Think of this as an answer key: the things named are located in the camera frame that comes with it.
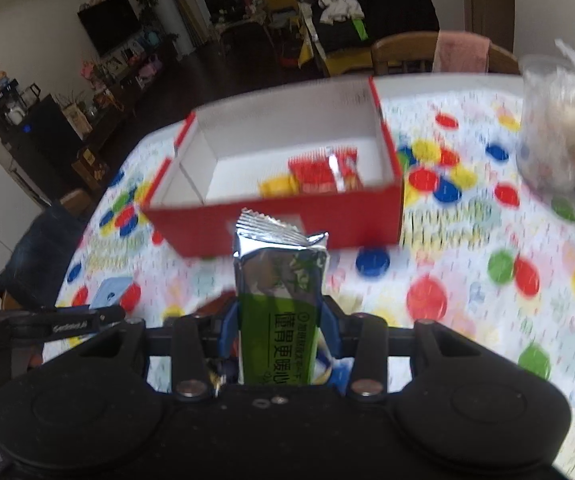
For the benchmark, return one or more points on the red snack packet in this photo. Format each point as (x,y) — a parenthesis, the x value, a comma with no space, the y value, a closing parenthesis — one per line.
(330,170)

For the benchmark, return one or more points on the dark side cabinet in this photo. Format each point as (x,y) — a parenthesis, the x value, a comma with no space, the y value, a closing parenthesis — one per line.
(45,147)

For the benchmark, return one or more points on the pink cloth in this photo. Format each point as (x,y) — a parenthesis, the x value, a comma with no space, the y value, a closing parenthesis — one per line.
(461,52)

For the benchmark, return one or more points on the wall television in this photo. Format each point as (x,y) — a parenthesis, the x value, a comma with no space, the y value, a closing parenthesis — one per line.
(109,24)

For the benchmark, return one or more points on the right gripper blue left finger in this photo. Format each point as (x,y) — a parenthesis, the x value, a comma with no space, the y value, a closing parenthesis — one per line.
(227,329)

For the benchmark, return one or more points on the black coat pile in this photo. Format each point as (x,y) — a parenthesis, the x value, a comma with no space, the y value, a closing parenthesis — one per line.
(381,19)

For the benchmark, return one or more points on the wooden chair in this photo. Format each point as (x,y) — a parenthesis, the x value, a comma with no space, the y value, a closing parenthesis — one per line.
(416,50)

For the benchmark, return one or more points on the clear plastic jar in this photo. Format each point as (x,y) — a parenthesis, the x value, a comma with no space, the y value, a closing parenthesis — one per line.
(546,153)

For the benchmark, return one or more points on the balloon birthday tablecloth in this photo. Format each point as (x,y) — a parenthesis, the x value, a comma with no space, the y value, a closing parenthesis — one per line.
(480,252)

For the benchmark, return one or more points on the blue white snack packet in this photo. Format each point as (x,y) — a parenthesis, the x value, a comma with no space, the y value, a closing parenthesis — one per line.
(329,371)

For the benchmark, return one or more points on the yellow candy packet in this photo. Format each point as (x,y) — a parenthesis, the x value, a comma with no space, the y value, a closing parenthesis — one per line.
(278,186)

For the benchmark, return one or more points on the dark jeans on chair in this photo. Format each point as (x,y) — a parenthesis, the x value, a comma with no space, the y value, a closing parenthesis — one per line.
(33,276)

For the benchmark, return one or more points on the light blue snack packet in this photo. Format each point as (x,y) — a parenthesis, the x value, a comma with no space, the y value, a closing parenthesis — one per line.
(110,292)

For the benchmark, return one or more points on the red cardboard box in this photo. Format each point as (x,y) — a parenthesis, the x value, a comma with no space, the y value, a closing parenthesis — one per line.
(224,149)

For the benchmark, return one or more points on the green wafer packet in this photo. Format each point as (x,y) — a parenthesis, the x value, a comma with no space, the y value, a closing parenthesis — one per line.
(279,274)

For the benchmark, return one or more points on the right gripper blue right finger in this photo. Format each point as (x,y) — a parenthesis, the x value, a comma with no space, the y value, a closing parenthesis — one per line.
(331,323)

